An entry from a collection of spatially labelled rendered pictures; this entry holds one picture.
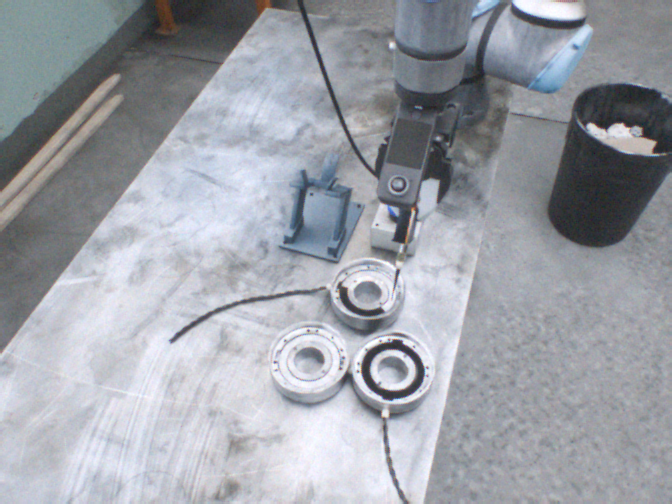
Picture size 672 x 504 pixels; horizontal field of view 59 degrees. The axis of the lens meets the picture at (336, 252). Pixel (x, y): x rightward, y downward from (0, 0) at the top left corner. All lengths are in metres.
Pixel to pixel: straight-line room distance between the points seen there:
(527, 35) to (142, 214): 0.68
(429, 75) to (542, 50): 0.40
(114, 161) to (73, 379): 1.64
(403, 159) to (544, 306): 1.31
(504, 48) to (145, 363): 0.72
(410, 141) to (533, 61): 0.40
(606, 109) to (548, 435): 1.02
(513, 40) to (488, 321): 1.02
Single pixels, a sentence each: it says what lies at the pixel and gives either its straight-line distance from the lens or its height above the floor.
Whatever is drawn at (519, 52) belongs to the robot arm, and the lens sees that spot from 1.02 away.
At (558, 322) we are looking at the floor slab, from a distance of 1.90.
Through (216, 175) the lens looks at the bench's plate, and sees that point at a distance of 1.07.
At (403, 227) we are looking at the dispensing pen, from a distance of 0.78.
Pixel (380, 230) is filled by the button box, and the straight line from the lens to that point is 0.89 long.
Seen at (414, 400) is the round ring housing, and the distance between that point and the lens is 0.75.
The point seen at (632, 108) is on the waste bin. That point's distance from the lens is 2.11.
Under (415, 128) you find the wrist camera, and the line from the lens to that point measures 0.67.
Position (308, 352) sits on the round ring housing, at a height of 0.81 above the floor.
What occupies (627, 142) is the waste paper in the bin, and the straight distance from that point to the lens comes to 1.96.
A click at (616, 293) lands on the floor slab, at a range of 2.02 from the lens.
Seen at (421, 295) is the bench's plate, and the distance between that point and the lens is 0.88.
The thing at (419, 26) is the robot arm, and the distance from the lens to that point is 0.61.
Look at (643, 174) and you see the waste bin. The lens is 1.87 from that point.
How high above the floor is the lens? 1.51
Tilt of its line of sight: 51 degrees down
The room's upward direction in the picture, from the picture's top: 2 degrees counter-clockwise
